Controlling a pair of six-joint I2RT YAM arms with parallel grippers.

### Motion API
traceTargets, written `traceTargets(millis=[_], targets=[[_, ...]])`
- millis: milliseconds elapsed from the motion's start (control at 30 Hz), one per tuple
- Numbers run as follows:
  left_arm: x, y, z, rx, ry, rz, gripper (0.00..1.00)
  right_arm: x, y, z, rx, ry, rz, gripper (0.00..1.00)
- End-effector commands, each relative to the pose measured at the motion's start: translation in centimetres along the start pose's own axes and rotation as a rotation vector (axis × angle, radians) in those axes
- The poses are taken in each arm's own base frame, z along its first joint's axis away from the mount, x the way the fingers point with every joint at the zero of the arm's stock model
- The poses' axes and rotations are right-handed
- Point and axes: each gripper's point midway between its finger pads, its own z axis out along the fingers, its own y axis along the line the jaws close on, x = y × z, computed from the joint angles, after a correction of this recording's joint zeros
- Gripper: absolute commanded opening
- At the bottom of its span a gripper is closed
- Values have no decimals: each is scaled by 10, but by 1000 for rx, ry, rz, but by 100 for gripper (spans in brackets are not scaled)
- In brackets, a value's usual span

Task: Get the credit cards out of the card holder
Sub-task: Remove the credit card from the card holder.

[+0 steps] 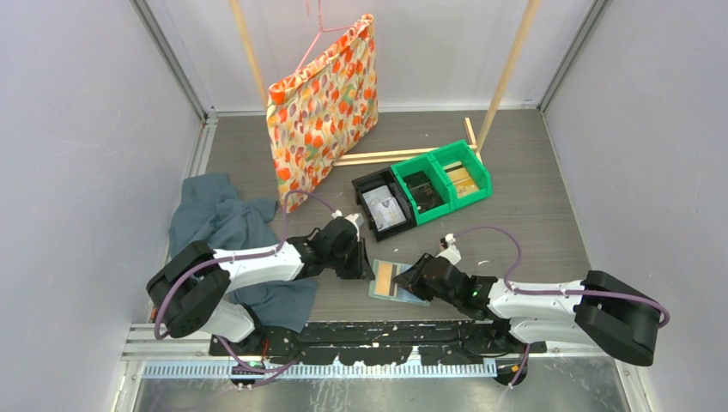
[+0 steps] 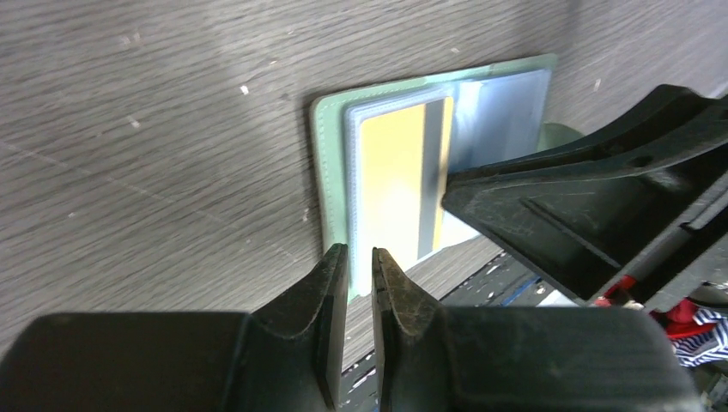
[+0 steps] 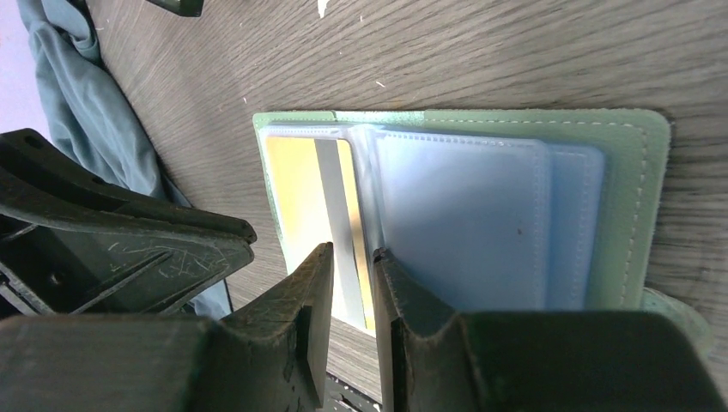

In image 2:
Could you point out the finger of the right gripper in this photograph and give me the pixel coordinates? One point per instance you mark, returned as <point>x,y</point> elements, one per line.
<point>645,197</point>

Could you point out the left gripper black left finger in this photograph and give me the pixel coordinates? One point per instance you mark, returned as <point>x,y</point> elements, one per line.
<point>285,356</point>

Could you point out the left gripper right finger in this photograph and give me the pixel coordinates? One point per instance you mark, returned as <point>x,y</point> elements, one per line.
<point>588,359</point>

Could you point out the yellow credit card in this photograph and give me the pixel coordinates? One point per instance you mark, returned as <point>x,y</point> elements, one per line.
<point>402,165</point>

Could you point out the green card holder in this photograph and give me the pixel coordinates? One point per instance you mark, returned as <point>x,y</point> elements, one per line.
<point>497,116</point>

